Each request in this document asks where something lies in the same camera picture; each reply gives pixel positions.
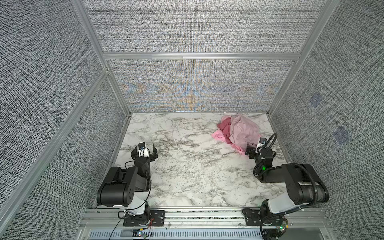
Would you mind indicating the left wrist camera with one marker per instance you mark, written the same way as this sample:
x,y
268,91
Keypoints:
x,y
143,150

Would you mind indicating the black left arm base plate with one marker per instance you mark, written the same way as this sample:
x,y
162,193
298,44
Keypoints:
x,y
144,218

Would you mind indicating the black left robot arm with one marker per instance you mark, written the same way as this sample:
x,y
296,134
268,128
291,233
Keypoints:
x,y
129,187

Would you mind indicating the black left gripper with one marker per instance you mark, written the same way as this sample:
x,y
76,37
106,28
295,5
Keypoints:
x,y
134,153

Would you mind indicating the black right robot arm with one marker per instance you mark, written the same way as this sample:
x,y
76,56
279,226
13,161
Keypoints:
x,y
304,188

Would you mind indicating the dark magenta cloth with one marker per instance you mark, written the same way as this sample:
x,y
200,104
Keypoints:
x,y
225,125

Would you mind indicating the pale pink cloth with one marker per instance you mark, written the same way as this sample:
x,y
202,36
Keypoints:
x,y
241,123

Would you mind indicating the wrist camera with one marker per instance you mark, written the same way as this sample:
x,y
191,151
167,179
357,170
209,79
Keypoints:
x,y
143,150
261,143

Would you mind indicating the bright pink cloth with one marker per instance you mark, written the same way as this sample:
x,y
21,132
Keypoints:
x,y
223,137

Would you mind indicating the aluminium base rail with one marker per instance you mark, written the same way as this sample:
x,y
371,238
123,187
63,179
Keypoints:
x,y
202,224

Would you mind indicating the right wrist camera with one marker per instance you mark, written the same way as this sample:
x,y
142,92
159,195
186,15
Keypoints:
x,y
261,143

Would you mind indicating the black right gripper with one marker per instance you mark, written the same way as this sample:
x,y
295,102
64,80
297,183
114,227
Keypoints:
x,y
252,151

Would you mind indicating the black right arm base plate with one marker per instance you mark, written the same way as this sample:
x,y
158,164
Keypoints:
x,y
254,217

